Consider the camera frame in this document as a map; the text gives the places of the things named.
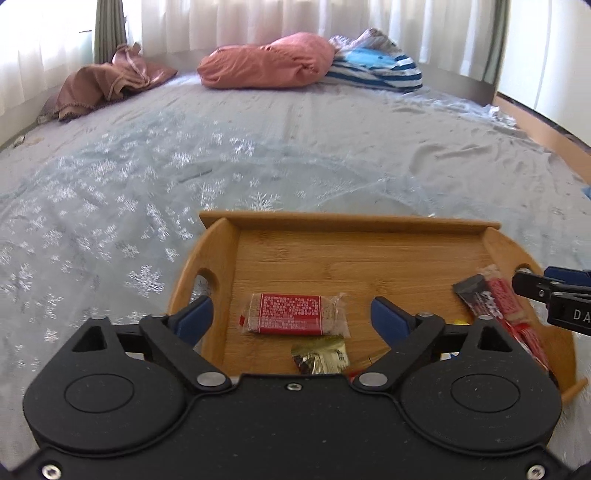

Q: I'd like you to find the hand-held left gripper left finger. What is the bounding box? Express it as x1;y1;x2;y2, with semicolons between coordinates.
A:
53;295;232;394

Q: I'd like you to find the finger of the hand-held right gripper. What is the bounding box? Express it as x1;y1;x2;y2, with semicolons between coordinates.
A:
544;265;591;284
512;271;591;302

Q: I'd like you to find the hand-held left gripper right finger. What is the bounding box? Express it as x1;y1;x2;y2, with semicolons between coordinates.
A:
353;296;539;393

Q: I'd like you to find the dark red bar packet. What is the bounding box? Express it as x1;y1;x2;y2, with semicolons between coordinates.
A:
451;265;532;324

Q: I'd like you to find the wooden serving tray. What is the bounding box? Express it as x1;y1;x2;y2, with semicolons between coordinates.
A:
166;210;588;402

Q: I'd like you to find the gold foil snack packet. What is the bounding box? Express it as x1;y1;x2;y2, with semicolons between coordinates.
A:
290;336;348;376

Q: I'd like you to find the red snack bar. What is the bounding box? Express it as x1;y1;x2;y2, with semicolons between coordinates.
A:
239;292;350;337

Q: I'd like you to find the red grey coffee sachet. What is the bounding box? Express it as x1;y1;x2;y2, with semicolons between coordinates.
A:
501;320;557;386

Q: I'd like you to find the wooden headboard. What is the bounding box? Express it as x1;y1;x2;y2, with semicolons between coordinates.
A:
492;91;591;181

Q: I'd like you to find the white plastic bag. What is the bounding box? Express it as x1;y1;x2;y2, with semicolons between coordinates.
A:
482;104;518;127

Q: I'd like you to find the white wardrobe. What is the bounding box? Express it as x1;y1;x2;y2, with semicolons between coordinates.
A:
494;0;591;139

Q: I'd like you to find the blue striped pillow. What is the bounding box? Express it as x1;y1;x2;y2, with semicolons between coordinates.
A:
325;48;424;93

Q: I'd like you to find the green curtain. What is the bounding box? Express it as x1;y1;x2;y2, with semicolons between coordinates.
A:
93;0;127;65
480;0;509;86

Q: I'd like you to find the mauve blanket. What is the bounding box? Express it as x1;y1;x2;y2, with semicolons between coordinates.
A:
39;42;178;123

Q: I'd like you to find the pink pillow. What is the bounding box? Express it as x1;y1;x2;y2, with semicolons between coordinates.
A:
197;31;336;89

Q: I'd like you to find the floral cloth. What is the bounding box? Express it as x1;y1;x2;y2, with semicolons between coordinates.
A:
329;28;400;51

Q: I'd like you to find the white sheer curtain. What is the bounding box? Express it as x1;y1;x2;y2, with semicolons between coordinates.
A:
0;0;499;144

